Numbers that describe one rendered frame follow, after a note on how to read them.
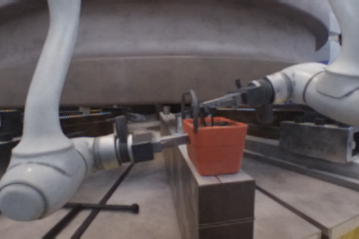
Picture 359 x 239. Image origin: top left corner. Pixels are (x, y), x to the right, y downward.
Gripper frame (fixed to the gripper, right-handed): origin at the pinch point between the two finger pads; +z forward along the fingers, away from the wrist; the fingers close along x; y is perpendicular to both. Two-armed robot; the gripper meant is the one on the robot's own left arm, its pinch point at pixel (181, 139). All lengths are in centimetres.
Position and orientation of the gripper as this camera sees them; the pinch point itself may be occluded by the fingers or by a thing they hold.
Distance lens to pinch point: 54.9
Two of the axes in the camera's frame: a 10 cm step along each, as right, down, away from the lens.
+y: 1.5, 9.8, 1.3
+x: 1.4, 1.1, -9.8
